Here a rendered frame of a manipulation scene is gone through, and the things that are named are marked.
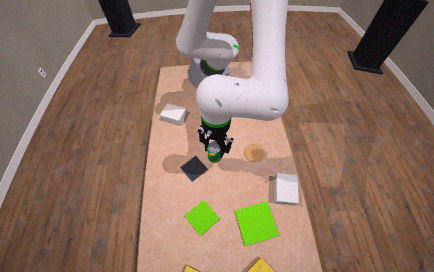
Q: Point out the green and yellow drink can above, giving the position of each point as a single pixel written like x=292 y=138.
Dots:
x=214 y=152

